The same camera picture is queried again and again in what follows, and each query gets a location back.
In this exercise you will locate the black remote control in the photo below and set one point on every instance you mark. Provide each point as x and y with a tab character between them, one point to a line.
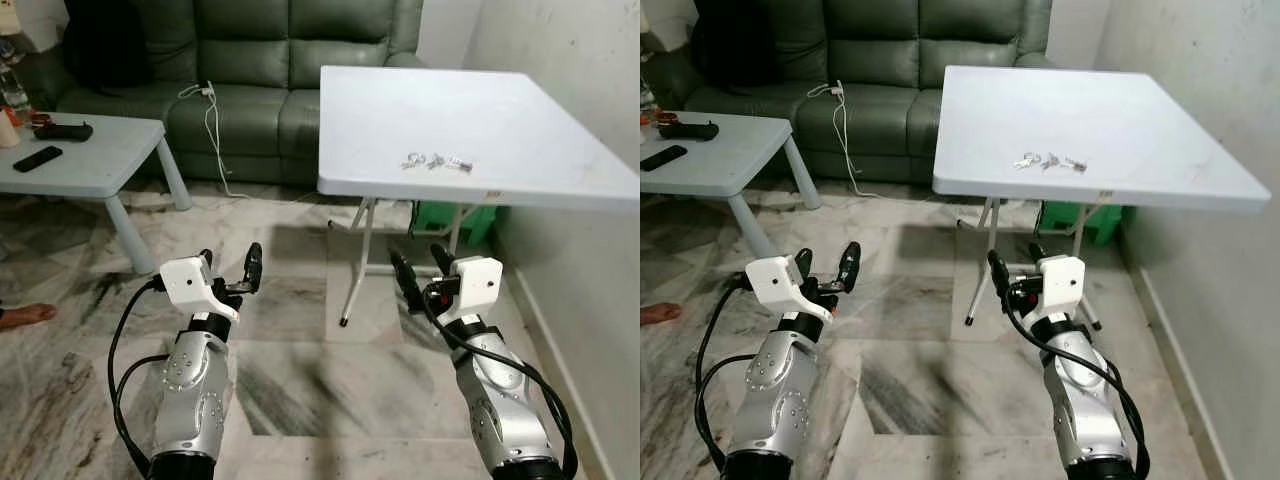
665	157
38	158

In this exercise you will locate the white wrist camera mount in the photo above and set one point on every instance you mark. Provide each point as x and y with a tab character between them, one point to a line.
775	280
185	280
1062	285
478	285

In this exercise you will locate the clear plastic bottle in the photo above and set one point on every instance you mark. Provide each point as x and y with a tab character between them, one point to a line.
12	85

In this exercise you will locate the green plastic crate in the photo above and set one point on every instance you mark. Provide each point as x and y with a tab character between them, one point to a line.
440	222
1065	222

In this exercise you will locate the black bag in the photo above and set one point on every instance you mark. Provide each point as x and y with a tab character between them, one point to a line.
105	45
735	45

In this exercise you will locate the green leather sofa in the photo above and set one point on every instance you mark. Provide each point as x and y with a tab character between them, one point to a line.
880	60
270	60

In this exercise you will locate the bare human foot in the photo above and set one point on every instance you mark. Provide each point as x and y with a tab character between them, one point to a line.
658	313
25	316

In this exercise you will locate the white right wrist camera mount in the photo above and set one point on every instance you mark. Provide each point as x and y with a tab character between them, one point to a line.
1062	285
478	285

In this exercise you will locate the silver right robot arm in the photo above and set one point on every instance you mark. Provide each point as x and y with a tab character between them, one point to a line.
1080	400
500	400

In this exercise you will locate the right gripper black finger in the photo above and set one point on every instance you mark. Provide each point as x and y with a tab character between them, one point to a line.
405	280
1036	255
442	262
999	274

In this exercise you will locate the low grey coffee table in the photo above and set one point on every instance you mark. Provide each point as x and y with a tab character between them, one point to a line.
95	160
730	155

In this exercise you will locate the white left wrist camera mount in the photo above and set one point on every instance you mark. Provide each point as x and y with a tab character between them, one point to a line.
775	280
185	280

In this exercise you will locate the white folding table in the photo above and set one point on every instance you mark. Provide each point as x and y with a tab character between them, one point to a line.
1090	120
480	120

